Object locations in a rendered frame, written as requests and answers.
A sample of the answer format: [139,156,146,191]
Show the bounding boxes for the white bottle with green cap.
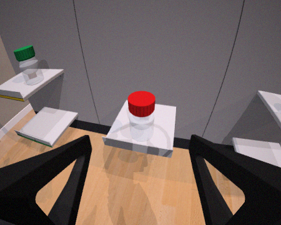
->
[14,45,44,86]

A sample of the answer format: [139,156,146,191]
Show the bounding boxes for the clear glass bottle with red cap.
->
[128,91,155,142]

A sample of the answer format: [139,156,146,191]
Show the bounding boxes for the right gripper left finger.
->
[0,135,92,225]

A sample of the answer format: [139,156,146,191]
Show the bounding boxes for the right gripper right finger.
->
[189,134,281,225]

